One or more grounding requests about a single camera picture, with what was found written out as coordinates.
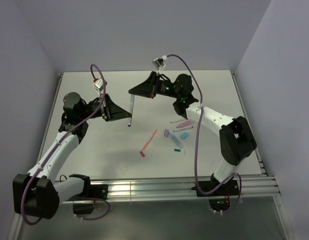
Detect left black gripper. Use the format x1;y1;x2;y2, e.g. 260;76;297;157
78;93;131;122

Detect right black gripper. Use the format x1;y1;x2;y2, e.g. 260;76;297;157
128;72;180;100

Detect grey blue-tip pen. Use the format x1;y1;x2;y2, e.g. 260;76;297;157
127;94;135;127

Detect orange pen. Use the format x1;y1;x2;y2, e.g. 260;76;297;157
142;129;158;151

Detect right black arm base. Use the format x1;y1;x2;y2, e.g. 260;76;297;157
191;179;240;198

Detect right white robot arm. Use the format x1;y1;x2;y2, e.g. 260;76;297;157
128;71;257;195

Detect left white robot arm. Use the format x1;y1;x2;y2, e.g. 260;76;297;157
12;92;132;225

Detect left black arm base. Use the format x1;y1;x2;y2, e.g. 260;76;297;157
70;184;109;215

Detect white thin pen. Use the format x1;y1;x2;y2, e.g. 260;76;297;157
170;118;188;124

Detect teal thin pen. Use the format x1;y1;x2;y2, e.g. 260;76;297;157
173;126;194;132

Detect purple marker cap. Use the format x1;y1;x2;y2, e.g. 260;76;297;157
164;129;170;138

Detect pink highlighter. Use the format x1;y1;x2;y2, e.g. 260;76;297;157
177;119;195;129

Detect light blue cap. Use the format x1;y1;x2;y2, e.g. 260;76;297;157
180;132;189;140

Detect light blue highlighter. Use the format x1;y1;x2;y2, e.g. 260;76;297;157
169;133;184;149

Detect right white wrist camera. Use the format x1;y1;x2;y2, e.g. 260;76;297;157
152;55;168;74

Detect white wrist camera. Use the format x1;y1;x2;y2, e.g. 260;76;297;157
152;55;168;74
93;78;108;93

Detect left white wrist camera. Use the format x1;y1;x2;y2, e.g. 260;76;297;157
93;78;108;93

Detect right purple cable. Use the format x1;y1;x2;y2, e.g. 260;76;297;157
166;53;243;214

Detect purple cable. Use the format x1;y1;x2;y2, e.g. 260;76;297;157
166;53;243;214
20;63;112;224

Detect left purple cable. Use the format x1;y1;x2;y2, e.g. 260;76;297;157
20;63;112;224

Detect aluminium rail frame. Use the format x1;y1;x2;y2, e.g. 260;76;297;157
6;70;295;240

